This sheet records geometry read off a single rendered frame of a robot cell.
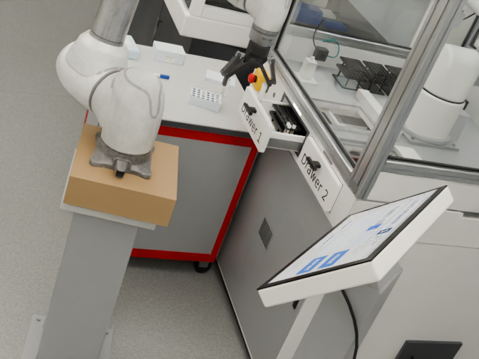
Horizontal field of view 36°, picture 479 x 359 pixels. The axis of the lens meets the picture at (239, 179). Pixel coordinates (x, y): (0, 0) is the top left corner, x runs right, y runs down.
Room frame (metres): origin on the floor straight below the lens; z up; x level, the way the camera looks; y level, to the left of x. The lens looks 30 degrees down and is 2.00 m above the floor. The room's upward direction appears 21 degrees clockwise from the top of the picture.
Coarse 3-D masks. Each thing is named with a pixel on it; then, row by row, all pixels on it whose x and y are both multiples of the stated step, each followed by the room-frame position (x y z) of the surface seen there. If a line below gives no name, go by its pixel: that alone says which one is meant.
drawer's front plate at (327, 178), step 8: (304, 144) 2.28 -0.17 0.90; (312, 144) 2.24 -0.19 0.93; (304, 152) 2.26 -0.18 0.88; (312, 152) 2.22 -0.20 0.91; (320, 152) 2.20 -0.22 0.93; (304, 160) 2.24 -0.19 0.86; (312, 160) 2.20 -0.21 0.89; (320, 160) 2.16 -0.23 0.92; (304, 168) 2.23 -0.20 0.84; (320, 168) 2.15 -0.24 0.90; (328, 168) 2.11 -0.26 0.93; (320, 176) 2.13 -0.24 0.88; (328, 176) 2.09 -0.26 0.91; (336, 176) 2.08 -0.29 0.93; (312, 184) 2.15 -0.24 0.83; (328, 184) 2.07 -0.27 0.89; (336, 184) 2.03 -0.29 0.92; (320, 192) 2.09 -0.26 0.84; (328, 192) 2.06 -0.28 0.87; (336, 192) 2.03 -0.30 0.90; (320, 200) 2.08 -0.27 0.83; (328, 200) 2.04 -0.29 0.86; (328, 208) 2.03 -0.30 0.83
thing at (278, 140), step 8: (264, 104) 2.52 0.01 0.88; (280, 104) 2.54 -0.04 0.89; (288, 104) 2.56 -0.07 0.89; (272, 136) 2.28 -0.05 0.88; (280, 136) 2.29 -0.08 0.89; (288, 136) 2.31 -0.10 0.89; (296, 136) 2.32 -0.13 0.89; (304, 136) 2.35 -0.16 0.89; (272, 144) 2.28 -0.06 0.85; (280, 144) 2.30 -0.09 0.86; (288, 144) 2.31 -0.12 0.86; (296, 144) 2.32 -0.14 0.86
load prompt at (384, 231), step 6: (420, 198) 1.69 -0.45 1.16; (408, 204) 1.66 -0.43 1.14; (414, 204) 1.63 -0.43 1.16; (402, 210) 1.62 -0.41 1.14; (408, 210) 1.59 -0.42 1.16; (396, 216) 1.58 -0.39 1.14; (402, 216) 1.55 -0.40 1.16; (390, 222) 1.53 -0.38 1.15; (396, 222) 1.51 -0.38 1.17; (384, 228) 1.49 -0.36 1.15; (390, 228) 1.47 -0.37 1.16; (378, 234) 1.45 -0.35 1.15; (384, 234) 1.43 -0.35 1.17; (372, 240) 1.42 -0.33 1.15
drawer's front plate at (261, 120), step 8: (248, 88) 2.49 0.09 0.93; (248, 96) 2.47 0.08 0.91; (256, 96) 2.44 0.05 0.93; (240, 104) 2.50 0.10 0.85; (248, 104) 2.44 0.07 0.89; (256, 104) 2.39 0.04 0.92; (240, 112) 2.48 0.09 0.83; (264, 112) 2.34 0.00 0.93; (248, 120) 2.40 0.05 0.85; (256, 120) 2.35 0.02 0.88; (264, 120) 2.29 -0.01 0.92; (248, 128) 2.38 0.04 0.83; (264, 128) 2.27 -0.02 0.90; (272, 128) 2.25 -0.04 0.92; (256, 136) 2.31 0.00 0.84; (264, 136) 2.25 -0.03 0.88; (256, 144) 2.29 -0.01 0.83; (264, 144) 2.25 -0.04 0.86
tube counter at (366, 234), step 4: (380, 220) 1.59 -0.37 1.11; (384, 220) 1.58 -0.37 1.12; (372, 224) 1.58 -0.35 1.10; (376, 224) 1.56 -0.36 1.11; (380, 224) 1.55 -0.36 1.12; (368, 228) 1.55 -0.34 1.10; (372, 228) 1.54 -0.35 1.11; (376, 228) 1.52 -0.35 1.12; (364, 232) 1.52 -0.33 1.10; (368, 232) 1.51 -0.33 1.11; (372, 232) 1.49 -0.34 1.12; (360, 236) 1.49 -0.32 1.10; (364, 236) 1.48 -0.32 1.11; (368, 236) 1.47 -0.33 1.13; (356, 240) 1.47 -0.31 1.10; (360, 240) 1.46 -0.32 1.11; (364, 240) 1.44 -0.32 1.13; (352, 244) 1.44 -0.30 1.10; (356, 244) 1.43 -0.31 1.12
